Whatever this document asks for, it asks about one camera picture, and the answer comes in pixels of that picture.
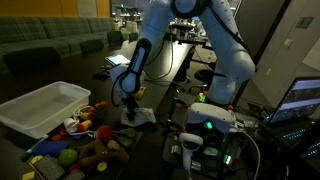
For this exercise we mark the green plaid sofa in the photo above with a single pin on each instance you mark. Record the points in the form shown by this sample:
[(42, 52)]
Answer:
[(64, 34)]

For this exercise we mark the open laptop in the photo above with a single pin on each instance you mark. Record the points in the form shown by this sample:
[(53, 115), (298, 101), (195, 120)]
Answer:
[(290, 118)]

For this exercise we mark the white plastic bin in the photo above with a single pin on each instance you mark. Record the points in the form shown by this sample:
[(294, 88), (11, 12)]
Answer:
[(37, 113)]

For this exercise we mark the tablet on table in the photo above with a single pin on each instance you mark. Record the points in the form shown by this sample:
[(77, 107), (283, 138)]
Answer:
[(117, 59)]

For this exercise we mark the red plush ball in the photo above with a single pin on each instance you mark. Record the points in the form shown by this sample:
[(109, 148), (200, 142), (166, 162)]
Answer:
[(104, 133)]

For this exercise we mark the green fabric pouch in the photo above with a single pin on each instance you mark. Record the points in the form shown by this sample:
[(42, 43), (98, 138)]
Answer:
[(125, 136)]

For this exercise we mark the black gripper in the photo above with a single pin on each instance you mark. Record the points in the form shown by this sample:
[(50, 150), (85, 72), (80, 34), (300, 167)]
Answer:
[(131, 105)]

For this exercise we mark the blue plush toy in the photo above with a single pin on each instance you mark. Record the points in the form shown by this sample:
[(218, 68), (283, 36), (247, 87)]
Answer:
[(52, 148)]

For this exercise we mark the white cup with cord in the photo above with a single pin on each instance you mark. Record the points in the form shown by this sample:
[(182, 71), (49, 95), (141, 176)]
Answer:
[(70, 125)]

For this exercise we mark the white VR controller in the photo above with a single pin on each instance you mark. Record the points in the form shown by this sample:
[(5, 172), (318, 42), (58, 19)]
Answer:
[(190, 143)]

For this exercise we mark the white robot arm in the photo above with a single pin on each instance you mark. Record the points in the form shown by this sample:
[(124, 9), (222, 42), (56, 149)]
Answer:
[(233, 58)]

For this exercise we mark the green apple toy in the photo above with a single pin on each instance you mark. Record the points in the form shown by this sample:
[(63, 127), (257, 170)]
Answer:
[(67, 157)]

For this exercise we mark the white VR headset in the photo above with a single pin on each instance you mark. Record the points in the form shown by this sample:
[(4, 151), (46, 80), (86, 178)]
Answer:
[(222, 119)]

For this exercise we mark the brown plush moose toy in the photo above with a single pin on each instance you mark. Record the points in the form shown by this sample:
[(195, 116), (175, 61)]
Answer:
[(96, 152)]

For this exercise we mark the white terry towel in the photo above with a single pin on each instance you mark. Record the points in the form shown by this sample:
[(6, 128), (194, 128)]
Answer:
[(142, 116)]

